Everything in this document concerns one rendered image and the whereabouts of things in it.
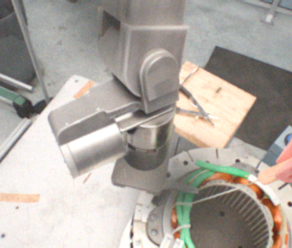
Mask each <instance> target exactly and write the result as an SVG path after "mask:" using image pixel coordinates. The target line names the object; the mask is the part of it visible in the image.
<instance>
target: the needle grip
mask: <svg viewBox="0 0 292 248"><path fill-rule="evenodd" d="M289 160H290V159H288V160H286V161H284V162H282V163H279V164H277V165H274V166H273V167H271V168H268V169H265V170H263V171H260V172H259V173H258V180H259V181H260V183H262V185H268V184H270V183H273V182H275V181H279V179H277V178H275V173H277V171H279V169H281V167H283V165H285V163H287V162H288V161H289Z"/></svg>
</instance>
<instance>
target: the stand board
mask: <svg viewBox="0 0 292 248"><path fill-rule="evenodd" d="M194 68H196V66H195V65H194V64H191V63H189V62H188V61H186V62H185V63H184V64H183V65H182V68H181V72H180V84H181V83H182V82H183V81H184V80H185V79H186V78H187V77H188V76H189V74H191V72H192V71H193V70H194ZM220 85H222V86H223V87H222V90H221V91H220V93H219V94H218V95H217V96H216V98H214V94H215V92H216V90H218V88H219V87H220ZM184 87H185V88H186V89H187V90H188V91H189V92H191V94H192V96H193V97H194V98H195V99H196V101H197V102H198V103H199V104H200V106H202V109H204V111H205V112H206V113H209V114H211V115H214V116H215V117H219V119H214V118H213V117H208V118H209V119H210V121H212V122H213V123H214V125H212V124H211V123H209V122H208V121H206V120H205V119H204V118H203V117H200V118H199V120H198V121H197V122H196V123H195V122H194V121H195V119H196V116H194V115H187V114H182V113H179V114H177V113H175V117H174V122H173V123H174V124H175V133H178V134H179V135H181V136H182V137H185V138H186V139H187V140H189V141H190V142H192V143H194V144H195V145H198V146H199V147H200V148H216V156H217V148H224V147H225V146H226V143H228V141H229V140H230V138H231V137H232V135H233V134H234V132H235V131H236V129H237V128H238V126H239V125H240V123H241V122H242V120H243V119H244V117H245V116H246V114H247V113H248V111H249V110H250V108H251V107H252V105H253V104H254V101H255V100H256V97H254V96H252V95H251V94H249V93H247V92H244V91H242V90H241V89H238V88H237V87H236V86H233V85H232V84H230V83H227V82H226V81H224V80H222V79H220V78H218V77H217V76H214V75H213V74H210V73H209V72H207V71H206V70H203V69H201V68H199V69H198V70H197V72H196V73H195V74H194V76H192V77H191V78H190V80H189V81H188V82H187V84H186V85H185V86H184ZM179 95H180V100H178V101H177V106H179V107H180V108H181V109H185V110H189V111H198V108H196V106H193V105H191V104H192V102H191V100H189V99H188V98H186V97H185V96H184V95H183V94H182V93H181V92H179ZM198 112H200V111H198Z"/></svg>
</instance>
